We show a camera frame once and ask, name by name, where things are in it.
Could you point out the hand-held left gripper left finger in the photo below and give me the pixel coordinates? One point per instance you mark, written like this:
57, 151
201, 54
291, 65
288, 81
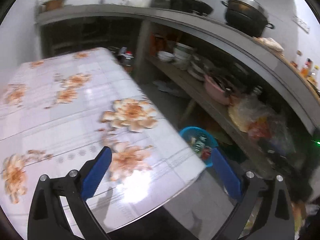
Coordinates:
97, 172

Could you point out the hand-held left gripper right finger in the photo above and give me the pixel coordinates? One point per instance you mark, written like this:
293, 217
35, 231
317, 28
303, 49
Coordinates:
226, 175

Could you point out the blue plastic mesh basket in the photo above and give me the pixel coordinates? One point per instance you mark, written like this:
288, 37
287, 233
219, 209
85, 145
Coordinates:
190, 131

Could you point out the clear bag with yellow food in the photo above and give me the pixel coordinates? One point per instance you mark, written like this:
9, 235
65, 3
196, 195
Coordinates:
246, 115

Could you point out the grey kitchen shelf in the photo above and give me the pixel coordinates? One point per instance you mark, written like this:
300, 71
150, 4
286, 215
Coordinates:
200, 97

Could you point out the pink plastic basin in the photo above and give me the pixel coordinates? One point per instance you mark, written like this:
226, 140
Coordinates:
217, 92

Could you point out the yellow condiment bottle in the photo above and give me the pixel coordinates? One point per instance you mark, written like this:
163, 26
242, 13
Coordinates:
316, 72

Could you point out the orange sauce bottle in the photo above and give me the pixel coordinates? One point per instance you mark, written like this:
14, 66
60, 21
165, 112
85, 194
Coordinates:
305, 68

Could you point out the stack of plates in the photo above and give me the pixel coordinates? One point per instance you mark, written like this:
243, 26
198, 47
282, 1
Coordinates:
200, 68

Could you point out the stack of bowls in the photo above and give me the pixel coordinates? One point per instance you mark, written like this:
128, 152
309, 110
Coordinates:
183, 55

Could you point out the beige cloth on counter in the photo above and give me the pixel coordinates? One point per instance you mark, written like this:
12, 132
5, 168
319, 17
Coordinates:
268, 43

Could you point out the white bowl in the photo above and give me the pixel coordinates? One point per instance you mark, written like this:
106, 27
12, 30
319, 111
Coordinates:
165, 56

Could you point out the orange red packets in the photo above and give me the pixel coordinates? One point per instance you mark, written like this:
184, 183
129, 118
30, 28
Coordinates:
160, 43

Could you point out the white power strip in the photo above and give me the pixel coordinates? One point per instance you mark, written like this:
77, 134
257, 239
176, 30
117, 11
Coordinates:
301, 24

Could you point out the black pot with steel lid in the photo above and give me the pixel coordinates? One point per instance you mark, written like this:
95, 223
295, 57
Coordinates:
246, 15

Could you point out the grey kitchen counter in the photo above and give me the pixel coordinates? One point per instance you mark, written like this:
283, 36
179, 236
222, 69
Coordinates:
175, 17

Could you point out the brown metal basin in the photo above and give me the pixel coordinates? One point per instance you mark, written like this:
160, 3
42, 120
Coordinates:
53, 4

